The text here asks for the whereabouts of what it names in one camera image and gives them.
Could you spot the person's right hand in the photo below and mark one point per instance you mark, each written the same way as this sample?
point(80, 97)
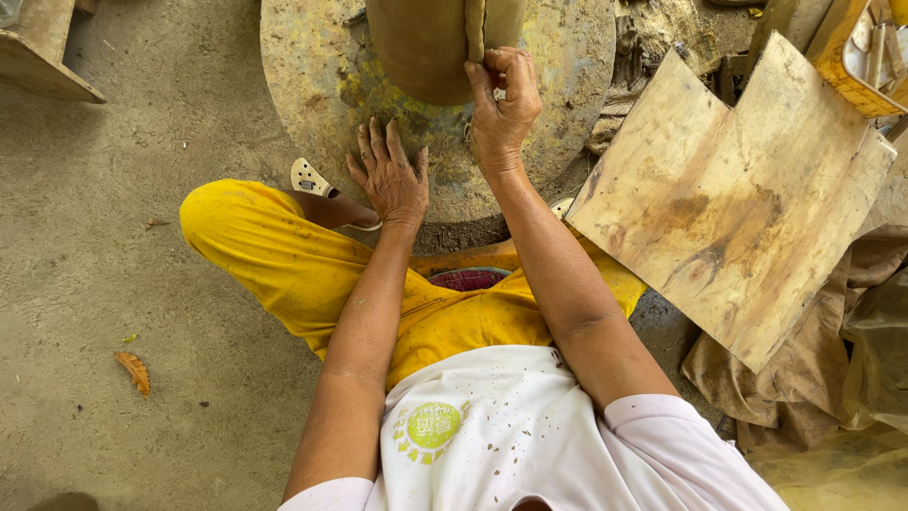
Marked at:
point(505, 117)

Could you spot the person's left hand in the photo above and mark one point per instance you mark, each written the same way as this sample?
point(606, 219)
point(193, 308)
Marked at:
point(390, 188)

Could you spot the brown wet clay pot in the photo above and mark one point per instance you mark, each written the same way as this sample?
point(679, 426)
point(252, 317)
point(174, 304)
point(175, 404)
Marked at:
point(422, 50)

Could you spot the white perforated sandal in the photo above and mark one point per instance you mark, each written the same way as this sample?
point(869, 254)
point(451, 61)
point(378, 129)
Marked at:
point(562, 207)
point(308, 177)

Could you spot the orange stool with red seat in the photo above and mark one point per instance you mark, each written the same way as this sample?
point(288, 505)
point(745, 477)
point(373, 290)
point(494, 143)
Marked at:
point(465, 278)

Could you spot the yellow trousers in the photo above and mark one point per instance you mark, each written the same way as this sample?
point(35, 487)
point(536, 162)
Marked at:
point(284, 262)

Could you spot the round yellow-stained potter's wheel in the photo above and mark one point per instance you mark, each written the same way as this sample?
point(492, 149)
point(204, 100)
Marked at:
point(319, 78)

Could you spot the large stained plywood board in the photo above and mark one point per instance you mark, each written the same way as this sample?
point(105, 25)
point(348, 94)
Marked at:
point(723, 206)

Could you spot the small brown leaf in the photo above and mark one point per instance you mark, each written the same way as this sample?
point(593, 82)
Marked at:
point(157, 223)

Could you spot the white printed shirt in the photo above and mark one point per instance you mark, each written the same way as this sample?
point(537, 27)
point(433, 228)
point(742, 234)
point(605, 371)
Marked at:
point(496, 433)

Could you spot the clay-stained wooden plank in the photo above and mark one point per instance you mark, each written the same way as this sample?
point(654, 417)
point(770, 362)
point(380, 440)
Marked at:
point(784, 21)

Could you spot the orange dry leaf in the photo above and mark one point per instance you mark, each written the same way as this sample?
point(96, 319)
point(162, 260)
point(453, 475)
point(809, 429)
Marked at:
point(135, 371)

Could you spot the yellow tray with tools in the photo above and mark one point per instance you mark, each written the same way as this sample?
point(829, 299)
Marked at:
point(840, 60)

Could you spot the clay-coated wooden block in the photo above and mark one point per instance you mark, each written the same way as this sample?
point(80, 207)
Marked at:
point(42, 50)

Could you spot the brown crumpled plastic sheet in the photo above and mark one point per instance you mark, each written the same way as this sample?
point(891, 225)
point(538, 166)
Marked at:
point(794, 383)

